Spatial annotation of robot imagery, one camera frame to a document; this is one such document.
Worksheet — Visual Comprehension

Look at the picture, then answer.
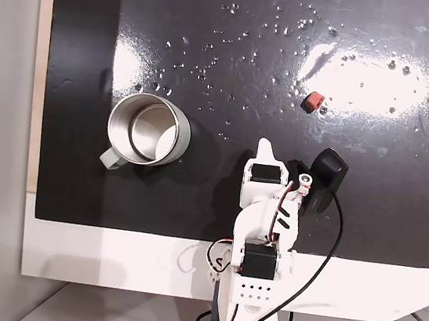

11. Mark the small red cube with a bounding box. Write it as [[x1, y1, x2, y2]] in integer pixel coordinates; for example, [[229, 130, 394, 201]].
[[303, 90, 326, 115]]

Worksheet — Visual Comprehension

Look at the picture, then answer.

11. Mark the pale green steel cup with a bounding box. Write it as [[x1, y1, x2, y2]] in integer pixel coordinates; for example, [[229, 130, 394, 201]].
[[97, 88, 198, 181]]

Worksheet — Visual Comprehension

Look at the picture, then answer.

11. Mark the black table mat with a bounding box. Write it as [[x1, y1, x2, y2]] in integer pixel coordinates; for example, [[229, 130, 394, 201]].
[[23, 0, 429, 272]]

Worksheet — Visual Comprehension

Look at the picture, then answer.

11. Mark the black oval camera box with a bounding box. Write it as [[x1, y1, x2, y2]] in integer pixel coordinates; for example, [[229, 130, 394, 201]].
[[289, 144, 352, 222]]

